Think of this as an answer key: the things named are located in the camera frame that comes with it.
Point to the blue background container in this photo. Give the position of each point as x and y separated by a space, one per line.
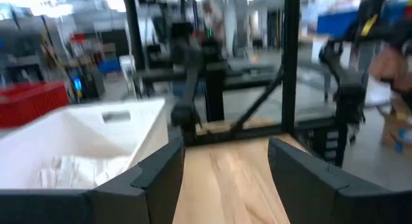
336 22

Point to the brown cardboard box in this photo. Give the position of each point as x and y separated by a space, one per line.
392 89

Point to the red ribbed panel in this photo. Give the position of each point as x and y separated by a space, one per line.
32 101

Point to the black aluminium table frame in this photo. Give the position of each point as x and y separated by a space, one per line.
289 63

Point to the black seat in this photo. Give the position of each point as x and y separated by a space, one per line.
347 95

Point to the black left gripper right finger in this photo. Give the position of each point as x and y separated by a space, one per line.
322 195

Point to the white plastic bin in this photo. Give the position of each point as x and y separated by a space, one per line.
80 130

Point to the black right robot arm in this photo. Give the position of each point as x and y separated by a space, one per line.
190 79

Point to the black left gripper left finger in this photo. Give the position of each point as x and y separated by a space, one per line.
128 198

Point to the white towel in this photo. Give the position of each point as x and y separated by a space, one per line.
80 172

